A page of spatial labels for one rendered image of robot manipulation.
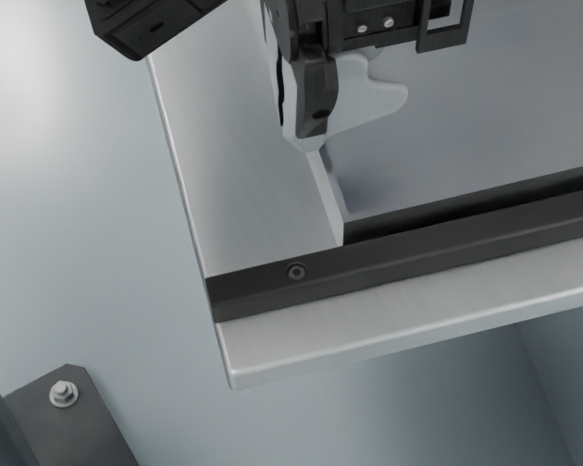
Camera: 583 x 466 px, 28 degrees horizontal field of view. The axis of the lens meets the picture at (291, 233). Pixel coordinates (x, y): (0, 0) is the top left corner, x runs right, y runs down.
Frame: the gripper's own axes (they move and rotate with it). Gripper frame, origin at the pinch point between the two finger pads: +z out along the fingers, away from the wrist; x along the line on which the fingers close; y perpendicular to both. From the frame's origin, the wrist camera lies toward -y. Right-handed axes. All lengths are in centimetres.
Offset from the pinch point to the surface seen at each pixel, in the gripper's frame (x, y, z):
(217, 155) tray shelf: 2.0, -3.6, 3.5
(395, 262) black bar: -8.0, 3.2, 1.4
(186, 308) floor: 41, -4, 91
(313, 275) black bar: -7.7, -0.9, 1.4
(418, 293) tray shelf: -9.0, 4.3, 3.4
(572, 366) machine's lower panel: 11, 35, 69
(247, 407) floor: 25, 0, 91
